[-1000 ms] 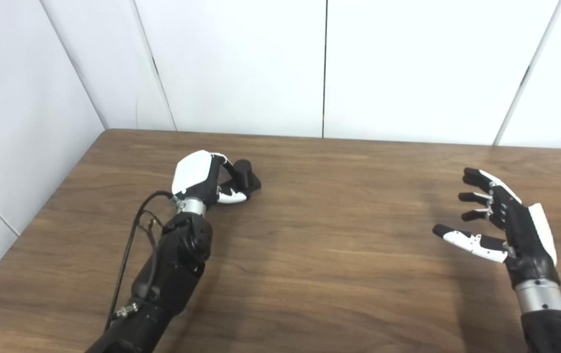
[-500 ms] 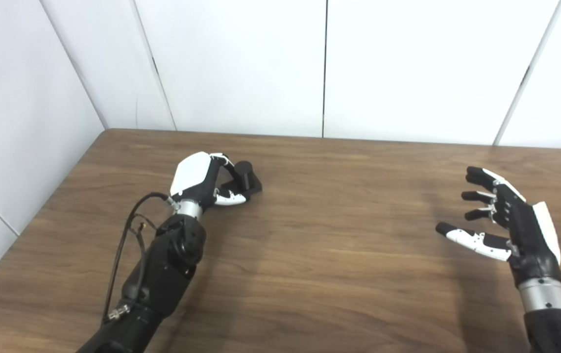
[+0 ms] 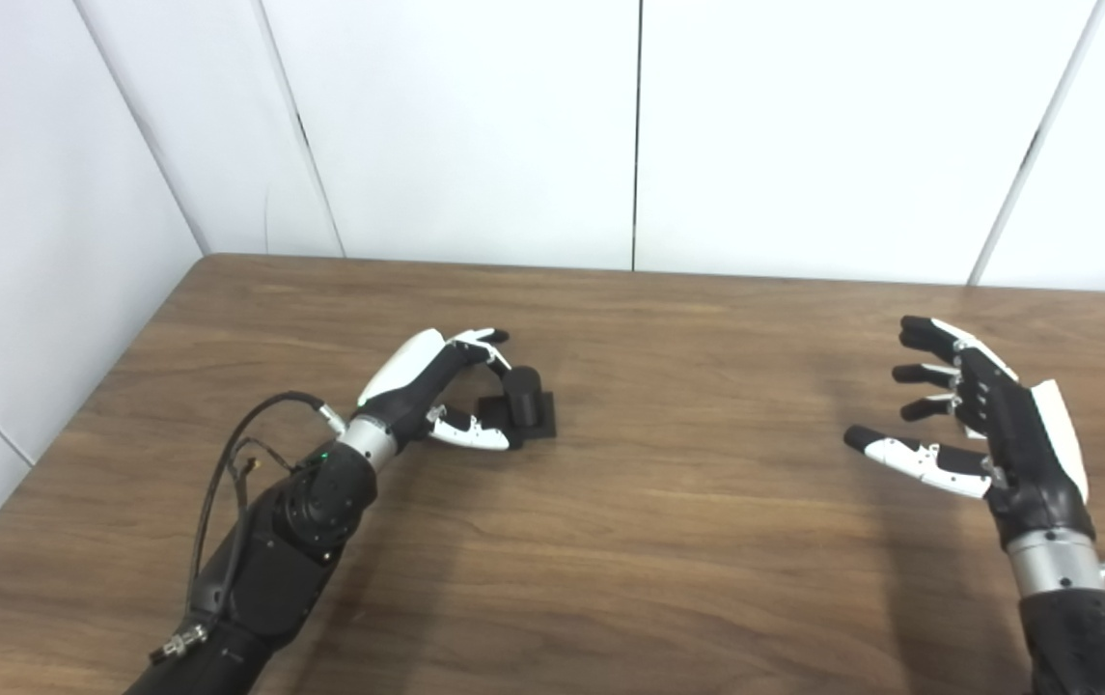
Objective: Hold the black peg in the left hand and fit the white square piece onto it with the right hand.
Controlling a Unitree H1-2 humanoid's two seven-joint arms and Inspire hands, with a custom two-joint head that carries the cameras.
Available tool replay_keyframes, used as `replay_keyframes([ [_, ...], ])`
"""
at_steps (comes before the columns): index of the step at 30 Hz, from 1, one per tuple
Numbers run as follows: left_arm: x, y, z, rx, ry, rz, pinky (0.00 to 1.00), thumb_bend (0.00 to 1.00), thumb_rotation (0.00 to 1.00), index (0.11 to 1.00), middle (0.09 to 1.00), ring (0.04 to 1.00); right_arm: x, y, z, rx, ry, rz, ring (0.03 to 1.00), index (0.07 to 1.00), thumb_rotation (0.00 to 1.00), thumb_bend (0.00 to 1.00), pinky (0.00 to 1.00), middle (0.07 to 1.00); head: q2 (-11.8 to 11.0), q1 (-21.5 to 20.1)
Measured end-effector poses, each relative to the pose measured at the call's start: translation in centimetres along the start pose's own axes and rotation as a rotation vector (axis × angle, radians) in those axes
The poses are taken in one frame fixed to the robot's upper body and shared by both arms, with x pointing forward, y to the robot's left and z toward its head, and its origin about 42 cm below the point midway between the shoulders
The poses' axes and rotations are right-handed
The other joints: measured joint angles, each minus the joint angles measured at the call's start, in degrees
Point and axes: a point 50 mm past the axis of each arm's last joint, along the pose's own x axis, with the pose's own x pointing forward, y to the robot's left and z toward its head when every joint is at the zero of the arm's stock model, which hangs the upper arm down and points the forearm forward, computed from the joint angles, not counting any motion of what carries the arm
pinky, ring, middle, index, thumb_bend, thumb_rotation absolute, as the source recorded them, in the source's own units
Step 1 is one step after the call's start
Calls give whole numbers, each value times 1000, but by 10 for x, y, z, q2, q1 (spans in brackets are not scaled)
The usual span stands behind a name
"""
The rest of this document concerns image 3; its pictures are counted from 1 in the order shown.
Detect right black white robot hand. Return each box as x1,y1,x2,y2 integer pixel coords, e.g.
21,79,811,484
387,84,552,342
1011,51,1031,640
843,316,1096,551

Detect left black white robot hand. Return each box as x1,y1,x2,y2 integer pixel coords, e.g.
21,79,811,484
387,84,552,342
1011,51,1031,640
351,327,514,455

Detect black peg with square base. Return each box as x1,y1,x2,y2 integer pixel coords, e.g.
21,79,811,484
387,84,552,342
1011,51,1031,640
475,366,559,447

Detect left thin wires yellow plug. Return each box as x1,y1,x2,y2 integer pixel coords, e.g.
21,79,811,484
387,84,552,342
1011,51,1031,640
224,439,298,580

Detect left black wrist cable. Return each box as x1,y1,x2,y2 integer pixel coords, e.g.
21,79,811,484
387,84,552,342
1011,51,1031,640
149,391,348,667

